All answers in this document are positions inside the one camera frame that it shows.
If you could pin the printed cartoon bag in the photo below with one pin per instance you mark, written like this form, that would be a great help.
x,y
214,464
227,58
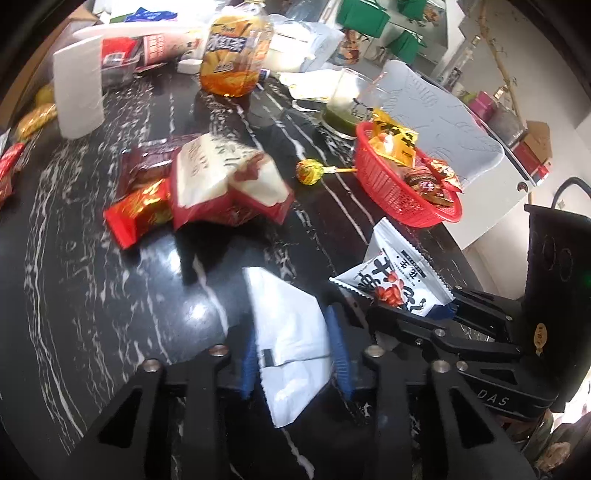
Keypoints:
x,y
353,48

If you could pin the small brown snack packet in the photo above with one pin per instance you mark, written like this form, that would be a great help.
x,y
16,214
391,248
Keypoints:
x,y
422,182

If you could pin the iced tea bottle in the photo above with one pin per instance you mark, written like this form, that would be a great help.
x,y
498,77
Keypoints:
x,y
235,50

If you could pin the glass cup with green drink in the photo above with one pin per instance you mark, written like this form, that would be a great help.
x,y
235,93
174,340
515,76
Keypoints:
x,y
341,117

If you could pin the red plastic basket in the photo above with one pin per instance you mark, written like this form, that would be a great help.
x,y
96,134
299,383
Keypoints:
x,y
392,194

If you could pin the small white box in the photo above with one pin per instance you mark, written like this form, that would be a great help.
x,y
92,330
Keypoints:
x,y
189,67

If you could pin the small cardboard carton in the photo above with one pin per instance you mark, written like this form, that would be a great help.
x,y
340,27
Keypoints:
x,y
540,138

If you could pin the smiley print paper bag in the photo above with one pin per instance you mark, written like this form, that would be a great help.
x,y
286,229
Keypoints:
x,y
309,83

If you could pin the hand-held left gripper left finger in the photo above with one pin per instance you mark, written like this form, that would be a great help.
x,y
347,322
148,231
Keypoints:
x,y
249,369

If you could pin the white silver snack packet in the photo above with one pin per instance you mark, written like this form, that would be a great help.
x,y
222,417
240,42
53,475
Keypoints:
x,y
286,332

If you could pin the person's patterned clothing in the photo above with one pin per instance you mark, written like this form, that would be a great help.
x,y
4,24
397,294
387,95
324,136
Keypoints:
x,y
558,447

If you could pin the green tote bag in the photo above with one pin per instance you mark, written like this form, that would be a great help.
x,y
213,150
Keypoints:
x,y
413,5
406,48
362,16

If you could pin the yellow lollipop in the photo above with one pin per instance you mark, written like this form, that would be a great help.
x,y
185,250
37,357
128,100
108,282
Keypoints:
x,y
308,171

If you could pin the red box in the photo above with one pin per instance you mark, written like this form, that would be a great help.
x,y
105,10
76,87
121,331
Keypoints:
x,y
528,164

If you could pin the dark brown snack packet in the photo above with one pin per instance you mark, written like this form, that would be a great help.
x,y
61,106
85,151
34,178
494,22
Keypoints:
x,y
147,161

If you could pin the white paper towel roll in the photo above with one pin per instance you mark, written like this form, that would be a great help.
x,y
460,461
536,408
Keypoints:
x,y
78,87

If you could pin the pink box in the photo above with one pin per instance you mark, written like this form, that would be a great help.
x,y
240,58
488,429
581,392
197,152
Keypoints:
x,y
482,106

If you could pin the golden snack packet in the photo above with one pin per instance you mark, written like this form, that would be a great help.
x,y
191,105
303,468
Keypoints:
x,y
37,121

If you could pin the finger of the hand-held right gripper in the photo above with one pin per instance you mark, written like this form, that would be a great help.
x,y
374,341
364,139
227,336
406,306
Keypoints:
x,y
485,314
415,334

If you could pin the yellow snack packet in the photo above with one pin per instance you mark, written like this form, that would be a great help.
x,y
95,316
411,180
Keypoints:
x,y
392,138

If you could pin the small orange-red snack packet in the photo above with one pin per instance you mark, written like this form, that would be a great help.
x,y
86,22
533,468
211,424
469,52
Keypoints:
x,y
443,173

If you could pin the red and white snack bag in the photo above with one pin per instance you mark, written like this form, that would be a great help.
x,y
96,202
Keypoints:
x,y
207,170

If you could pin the clear plastic container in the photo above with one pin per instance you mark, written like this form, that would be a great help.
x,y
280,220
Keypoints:
x,y
121,62

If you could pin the yellow lemon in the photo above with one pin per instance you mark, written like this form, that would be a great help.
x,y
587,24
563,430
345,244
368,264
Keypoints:
x,y
45,93

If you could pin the white peanut snack packet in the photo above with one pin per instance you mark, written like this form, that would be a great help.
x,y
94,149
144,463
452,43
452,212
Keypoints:
x,y
397,272

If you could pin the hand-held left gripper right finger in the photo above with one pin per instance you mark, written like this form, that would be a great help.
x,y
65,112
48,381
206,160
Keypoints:
x,y
341,360

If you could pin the pink and white paper cup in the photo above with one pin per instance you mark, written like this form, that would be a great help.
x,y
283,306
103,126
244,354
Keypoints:
x,y
171,44

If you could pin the blue printed packet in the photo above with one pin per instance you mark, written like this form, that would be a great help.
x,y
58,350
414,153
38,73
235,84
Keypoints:
x,y
152,14

